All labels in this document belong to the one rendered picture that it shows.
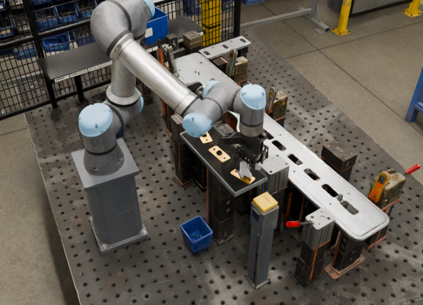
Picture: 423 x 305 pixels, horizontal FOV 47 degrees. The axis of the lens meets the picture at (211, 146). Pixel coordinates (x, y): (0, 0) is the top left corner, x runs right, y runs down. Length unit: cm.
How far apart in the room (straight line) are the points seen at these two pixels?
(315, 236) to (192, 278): 54
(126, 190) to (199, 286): 47
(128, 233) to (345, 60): 307
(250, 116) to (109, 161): 59
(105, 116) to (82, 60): 94
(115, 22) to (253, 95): 44
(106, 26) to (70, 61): 119
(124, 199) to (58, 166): 67
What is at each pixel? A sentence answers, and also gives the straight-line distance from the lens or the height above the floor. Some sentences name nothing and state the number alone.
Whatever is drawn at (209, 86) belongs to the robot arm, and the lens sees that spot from 147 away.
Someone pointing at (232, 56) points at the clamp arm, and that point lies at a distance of 243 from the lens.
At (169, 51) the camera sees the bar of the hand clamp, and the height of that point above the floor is 120.
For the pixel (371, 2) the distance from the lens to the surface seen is 515.
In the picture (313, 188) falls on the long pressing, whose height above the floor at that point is 100.
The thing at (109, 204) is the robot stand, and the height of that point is 97.
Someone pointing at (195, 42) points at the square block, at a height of 103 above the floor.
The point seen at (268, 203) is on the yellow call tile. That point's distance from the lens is 160.
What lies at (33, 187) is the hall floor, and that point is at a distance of 345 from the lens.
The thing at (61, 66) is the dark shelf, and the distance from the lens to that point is 258.
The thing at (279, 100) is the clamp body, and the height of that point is 104.
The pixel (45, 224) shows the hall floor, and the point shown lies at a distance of 320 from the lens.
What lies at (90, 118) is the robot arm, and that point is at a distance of 170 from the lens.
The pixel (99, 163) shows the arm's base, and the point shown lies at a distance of 178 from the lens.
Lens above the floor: 235
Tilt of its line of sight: 42 degrees down
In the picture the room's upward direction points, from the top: straight up
